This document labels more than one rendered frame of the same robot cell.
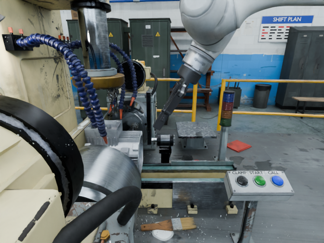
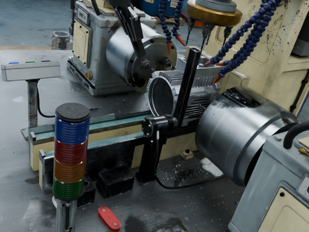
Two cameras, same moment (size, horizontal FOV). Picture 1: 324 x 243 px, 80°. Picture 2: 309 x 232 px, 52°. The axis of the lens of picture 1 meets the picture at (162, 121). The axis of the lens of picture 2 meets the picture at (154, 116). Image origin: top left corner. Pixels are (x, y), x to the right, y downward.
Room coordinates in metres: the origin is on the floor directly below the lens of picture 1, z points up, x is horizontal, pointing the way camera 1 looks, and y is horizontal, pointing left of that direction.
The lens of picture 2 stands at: (1.47, -0.54, 1.51)
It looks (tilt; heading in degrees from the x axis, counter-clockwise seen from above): 30 degrees down; 141
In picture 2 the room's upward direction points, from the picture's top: 12 degrees clockwise
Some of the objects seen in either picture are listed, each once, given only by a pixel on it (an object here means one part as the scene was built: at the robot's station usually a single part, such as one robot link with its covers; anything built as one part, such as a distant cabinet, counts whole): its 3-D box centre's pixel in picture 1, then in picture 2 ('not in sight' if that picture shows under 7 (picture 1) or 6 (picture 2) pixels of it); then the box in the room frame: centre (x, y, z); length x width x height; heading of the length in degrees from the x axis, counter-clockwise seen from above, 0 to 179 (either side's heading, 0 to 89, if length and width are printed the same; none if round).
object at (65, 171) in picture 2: (226, 113); (70, 164); (1.01, -0.35, 1.10); 0.06 x 0.06 x 0.04
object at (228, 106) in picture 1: (227, 105); (71, 145); (1.01, -0.35, 1.14); 0.06 x 0.06 x 0.04
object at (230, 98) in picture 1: (228, 97); (72, 124); (1.01, -0.35, 1.19); 0.06 x 0.06 x 0.04
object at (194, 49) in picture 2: (149, 118); (184, 90); (0.85, 0.06, 1.12); 0.04 x 0.03 x 0.26; 90
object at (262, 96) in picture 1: (261, 96); not in sight; (5.12, -2.65, 0.30); 0.39 x 0.39 x 0.60
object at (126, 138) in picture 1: (116, 154); (182, 95); (0.71, 0.19, 1.02); 0.20 x 0.19 x 0.19; 89
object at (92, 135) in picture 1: (105, 132); (197, 71); (0.71, 0.23, 1.11); 0.12 x 0.11 x 0.07; 89
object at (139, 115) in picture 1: (128, 121); (254, 142); (1.05, 0.19, 1.04); 0.41 x 0.25 x 0.25; 0
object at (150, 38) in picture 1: (152, 74); not in sight; (3.97, 0.20, 0.98); 0.72 x 0.49 x 1.96; 84
